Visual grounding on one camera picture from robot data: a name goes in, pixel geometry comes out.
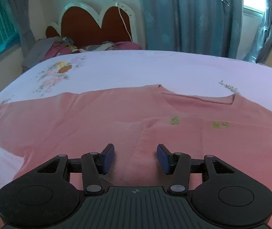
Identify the floral white bed sheet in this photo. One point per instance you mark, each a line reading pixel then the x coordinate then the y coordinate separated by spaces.
pixel 180 73

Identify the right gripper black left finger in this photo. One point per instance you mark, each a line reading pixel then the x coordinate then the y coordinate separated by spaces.
pixel 54 191

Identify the red white heart headboard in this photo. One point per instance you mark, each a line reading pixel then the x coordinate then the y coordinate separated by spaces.
pixel 82 24

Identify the pink knit sweater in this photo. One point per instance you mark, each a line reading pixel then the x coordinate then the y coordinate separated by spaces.
pixel 136 120

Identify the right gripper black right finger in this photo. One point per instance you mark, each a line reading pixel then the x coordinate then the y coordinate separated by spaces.
pixel 217 192

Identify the blue patterned curtain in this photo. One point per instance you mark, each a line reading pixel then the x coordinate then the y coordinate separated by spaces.
pixel 209 27

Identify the grey side curtain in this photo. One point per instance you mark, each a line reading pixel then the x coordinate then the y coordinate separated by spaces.
pixel 19 12

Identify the pile of clothes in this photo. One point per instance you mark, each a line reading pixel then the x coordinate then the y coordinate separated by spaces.
pixel 47 48

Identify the magenta pillow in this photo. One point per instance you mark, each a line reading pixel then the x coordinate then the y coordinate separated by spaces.
pixel 108 46

